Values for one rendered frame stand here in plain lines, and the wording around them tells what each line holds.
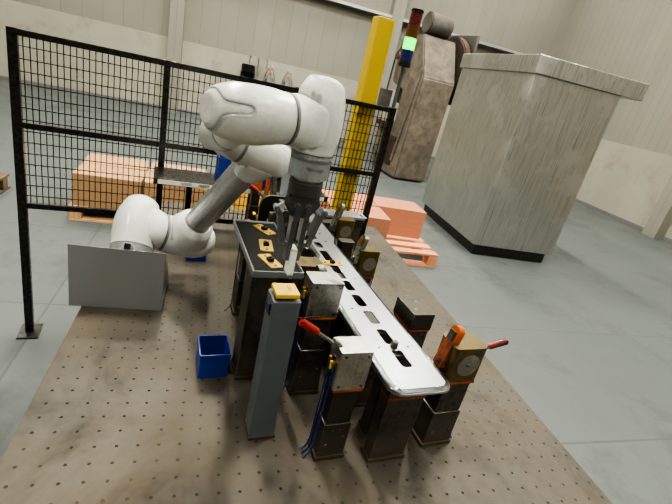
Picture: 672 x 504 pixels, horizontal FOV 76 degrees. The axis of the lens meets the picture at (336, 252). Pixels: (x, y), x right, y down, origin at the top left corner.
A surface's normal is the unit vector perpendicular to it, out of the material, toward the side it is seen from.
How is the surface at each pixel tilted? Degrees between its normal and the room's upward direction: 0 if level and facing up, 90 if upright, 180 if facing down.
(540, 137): 90
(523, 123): 90
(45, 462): 0
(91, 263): 90
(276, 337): 90
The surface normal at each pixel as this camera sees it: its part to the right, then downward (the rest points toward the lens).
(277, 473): 0.22, -0.90
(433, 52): 0.40, -0.02
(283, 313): 0.33, 0.43
